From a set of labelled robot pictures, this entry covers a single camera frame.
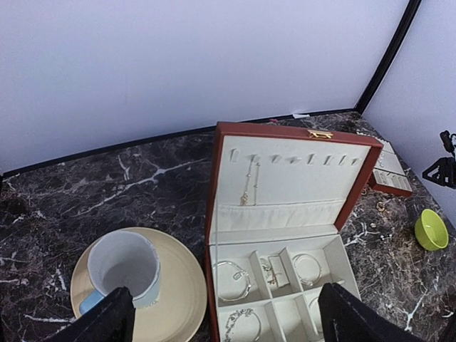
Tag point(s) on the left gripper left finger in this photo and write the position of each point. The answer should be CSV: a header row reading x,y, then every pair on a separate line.
x,y
112,319

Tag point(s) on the green plastic bowl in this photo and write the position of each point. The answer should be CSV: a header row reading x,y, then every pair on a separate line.
x,y
430,231

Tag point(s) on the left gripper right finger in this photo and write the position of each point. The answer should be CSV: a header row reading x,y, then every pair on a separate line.
x,y
346,318

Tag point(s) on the right black frame post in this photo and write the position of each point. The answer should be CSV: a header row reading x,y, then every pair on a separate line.
x,y
388,57

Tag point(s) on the brown leather jewelry box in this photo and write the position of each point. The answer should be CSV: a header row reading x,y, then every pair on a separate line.
x,y
275,192

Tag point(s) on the silver bangle in box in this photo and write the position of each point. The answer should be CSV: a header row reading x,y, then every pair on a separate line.
x,y
307,268

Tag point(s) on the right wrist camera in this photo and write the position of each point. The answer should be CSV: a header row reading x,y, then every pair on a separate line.
x,y
449,141

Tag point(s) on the beige jewelry tray insert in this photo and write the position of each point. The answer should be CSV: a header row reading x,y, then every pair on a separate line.
x,y
388,175

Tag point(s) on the beige saucer plate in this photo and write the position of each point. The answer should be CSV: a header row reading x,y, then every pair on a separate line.
x,y
181,305

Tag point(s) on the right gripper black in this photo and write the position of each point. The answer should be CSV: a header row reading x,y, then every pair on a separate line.
x,y
441,172

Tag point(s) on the blue ceramic mug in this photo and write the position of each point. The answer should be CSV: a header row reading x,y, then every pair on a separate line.
x,y
123,259

